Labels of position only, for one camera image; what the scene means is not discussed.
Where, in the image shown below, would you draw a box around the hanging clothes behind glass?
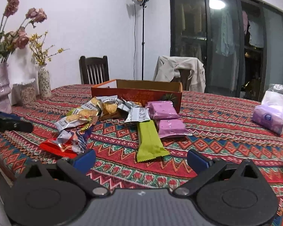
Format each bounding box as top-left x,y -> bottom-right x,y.
179,3 -> 266,57

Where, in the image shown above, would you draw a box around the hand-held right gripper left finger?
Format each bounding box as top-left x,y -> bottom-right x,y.
25,149 -> 110,197

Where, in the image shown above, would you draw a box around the clear plastic bag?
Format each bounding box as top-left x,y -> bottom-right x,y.
259,83 -> 283,136

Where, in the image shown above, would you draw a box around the red snack packet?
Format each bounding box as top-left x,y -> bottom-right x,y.
39,139 -> 78,159

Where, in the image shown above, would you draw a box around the red cardboard box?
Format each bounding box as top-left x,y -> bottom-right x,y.
91,79 -> 182,113

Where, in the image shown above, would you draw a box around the purple snack packet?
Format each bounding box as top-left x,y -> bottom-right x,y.
156,119 -> 192,139
146,101 -> 181,120

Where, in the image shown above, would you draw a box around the silver gold snack packet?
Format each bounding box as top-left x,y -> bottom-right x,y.
81,96 -> 103,118

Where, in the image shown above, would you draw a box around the silver packet with text label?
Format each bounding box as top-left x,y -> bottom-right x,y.
125,107 -> 151,123

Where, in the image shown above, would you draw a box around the green snack packet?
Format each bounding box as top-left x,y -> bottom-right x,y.
66,108 -> 85,117
136,120 -> 170,163

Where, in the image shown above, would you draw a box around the beige jacket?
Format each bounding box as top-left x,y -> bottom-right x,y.
153,56 -> 206,93

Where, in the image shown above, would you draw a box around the sliding glass door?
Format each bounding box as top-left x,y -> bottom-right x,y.
169,0 -> 283,102

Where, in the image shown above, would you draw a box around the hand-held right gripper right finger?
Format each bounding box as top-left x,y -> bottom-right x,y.
172,149 -> 260,198

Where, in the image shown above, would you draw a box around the purple tissue pack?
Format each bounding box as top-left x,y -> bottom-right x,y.
252,105 -> 283,136

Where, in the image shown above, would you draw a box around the clear jar with beige filling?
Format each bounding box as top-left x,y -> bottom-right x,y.
13,79 -> 37,105

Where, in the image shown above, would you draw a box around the golden cracker packet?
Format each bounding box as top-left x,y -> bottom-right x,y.
101,95 -> 123,119

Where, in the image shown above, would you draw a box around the clear cracker packet white label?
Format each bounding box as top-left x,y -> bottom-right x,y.
54,114 -> 97,131

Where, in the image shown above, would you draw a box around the chair under beige jacket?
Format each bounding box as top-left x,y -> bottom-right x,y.
178,69 -> 192,90

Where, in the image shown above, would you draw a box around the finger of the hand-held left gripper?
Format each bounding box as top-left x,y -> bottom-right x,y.
0,119 -> 34,133
0,110 -> 18,121

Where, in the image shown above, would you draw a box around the dark wooden chair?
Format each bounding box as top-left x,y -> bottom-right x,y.
79,56 -> 110,85

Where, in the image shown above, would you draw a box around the white paper bag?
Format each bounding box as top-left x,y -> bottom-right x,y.
8,52 -> 40,106

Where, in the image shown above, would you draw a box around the black light cable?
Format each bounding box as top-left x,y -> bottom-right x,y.
133,3 -> 137,81

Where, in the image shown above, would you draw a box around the yellow flower sprigs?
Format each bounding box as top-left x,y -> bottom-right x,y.
28,32 -> 70,66

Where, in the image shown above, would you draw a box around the colourful candy wrapper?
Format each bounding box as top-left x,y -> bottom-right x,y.
58,122 -> 95,154

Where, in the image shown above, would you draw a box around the studio light on stand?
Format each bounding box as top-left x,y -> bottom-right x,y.
132,0 -> 150,81

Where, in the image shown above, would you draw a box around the dried pink roses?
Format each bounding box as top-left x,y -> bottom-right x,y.
0,0 -> 48,64

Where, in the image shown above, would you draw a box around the small floral vase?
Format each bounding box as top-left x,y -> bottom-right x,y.
38,63 -> 52,99

